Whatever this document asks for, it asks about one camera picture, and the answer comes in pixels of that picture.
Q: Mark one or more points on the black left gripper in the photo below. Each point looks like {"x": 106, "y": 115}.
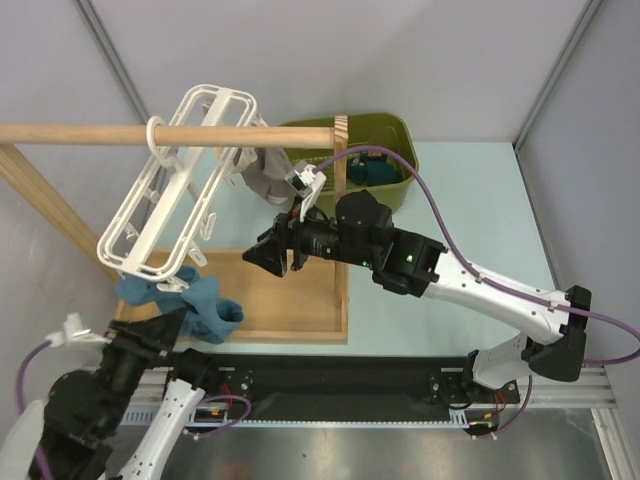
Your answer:
{"x": 151, "y": 337}

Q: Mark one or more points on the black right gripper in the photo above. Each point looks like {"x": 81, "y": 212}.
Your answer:
{"x": 289, "y": 242}

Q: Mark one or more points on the blue sock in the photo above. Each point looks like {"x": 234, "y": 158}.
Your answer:
{"x": 209, "y": 318}

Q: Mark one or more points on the white plastic clip hanger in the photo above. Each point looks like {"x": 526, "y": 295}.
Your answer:
{"x": 171, "y": 175}

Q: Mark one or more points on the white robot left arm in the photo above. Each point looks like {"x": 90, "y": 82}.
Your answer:
{"x": 66, "y": 434}

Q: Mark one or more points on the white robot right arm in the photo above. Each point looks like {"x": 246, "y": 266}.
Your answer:
{"x": 551, "y": 342}

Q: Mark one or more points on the dark green socks in bin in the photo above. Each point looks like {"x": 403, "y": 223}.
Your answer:
{"x": 371, "y": 168}

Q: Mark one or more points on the grey beige sock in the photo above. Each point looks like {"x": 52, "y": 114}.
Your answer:
{"x": 264, "y": 171}

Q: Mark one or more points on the olive green plastic bin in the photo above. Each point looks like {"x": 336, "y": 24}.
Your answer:
{"x": 380, "y": 128}

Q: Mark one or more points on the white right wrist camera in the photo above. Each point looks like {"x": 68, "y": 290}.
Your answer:
{"x": 308, "y": 185}

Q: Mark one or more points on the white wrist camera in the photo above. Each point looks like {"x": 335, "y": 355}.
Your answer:
{"x": 75, "y": 334}
{"x": 308, "y": 185}

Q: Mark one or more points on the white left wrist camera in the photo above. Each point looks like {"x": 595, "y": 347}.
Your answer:
{"x": 75, "y": 334}

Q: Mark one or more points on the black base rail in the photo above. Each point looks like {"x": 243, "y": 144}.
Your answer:
{"x": 381, "y": 392}

